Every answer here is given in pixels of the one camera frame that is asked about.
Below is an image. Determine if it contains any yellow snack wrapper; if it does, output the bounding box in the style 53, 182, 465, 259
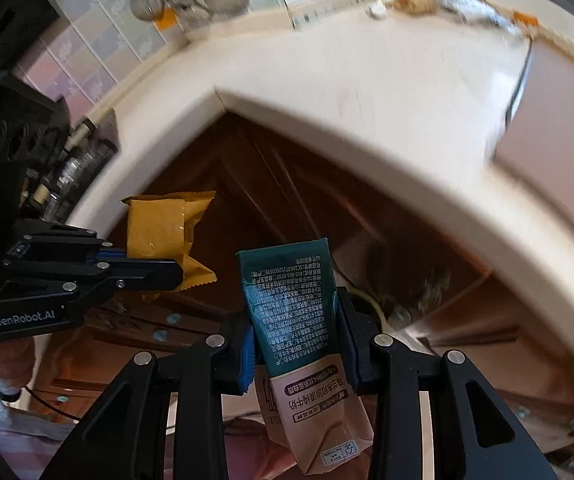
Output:
123, 191, 217, 292

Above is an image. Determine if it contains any green pink milk carton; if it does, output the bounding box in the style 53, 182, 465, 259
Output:
237, 240, 374, 476

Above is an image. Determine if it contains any trash pile on counter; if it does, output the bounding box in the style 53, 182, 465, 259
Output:
366, 0, 540, 37

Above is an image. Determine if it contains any person's left hand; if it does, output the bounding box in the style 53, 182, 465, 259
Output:
0, 338, 35, 388

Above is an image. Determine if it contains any brown wooden cabinet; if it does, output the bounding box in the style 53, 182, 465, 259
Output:
30, 114, 574, 467

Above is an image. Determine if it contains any brown wooden cutting board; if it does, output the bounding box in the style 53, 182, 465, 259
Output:
494, 39, 574, 231

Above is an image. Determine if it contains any black thin cable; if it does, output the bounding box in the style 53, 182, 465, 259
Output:
21, 383, 86, 424

